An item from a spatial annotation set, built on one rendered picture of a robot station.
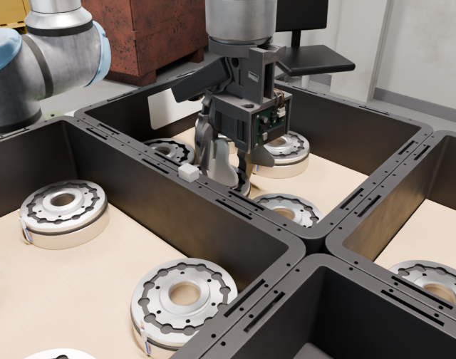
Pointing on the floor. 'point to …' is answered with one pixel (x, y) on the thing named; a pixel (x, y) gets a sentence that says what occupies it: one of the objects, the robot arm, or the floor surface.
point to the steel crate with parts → (149, 35)
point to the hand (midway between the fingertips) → (227, 179)
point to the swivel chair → (311, 65)
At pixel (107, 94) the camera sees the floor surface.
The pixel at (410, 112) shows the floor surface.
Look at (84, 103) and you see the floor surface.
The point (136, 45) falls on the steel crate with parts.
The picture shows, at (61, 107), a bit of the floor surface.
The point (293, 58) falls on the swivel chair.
